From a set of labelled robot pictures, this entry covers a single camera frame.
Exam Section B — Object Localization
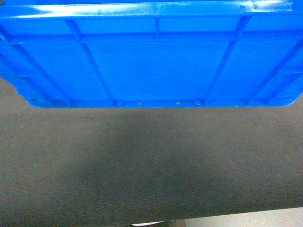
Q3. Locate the large blue plastic crate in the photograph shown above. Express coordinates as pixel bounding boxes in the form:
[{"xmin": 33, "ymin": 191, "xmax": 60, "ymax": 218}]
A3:
[{"xmin": 0, "ymin": 0, "xmax": 303, "ymax": 108}]

